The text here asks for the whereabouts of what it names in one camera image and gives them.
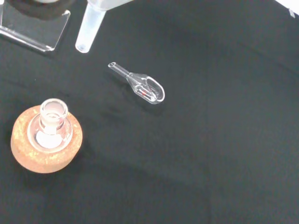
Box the clear glass weighing funnel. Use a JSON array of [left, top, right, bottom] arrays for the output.
[[107, 62, 166, 105]]

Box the clear acrylic funnel stand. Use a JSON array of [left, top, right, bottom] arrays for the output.
[[0, 0, 71, 52]]

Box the black bench cloth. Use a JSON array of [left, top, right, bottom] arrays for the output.
[[0, 0, 299, 224]]

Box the clear round-bottom glass flask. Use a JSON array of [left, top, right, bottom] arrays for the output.
[[27, 98, 73, 150]]

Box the brown cork ring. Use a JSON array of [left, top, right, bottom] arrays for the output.
[[10, 105, 84, 174]]

